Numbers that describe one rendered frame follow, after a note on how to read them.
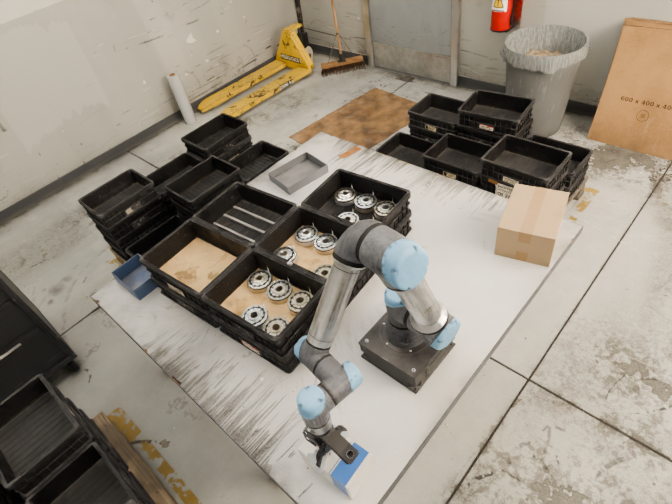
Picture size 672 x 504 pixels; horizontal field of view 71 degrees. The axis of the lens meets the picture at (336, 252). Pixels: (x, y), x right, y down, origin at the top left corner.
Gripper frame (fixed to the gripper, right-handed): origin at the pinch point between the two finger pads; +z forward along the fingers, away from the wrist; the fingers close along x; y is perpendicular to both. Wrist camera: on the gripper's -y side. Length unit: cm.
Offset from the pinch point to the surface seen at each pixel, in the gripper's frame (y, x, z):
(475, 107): 77, -246, 27
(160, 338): 93, 4, 6
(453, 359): -12, -53, 7
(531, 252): -15, -110, 0
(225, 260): 89, -36, -7
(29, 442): 118, 64, 27
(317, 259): 54, -57, -6
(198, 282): 90, -21, -7
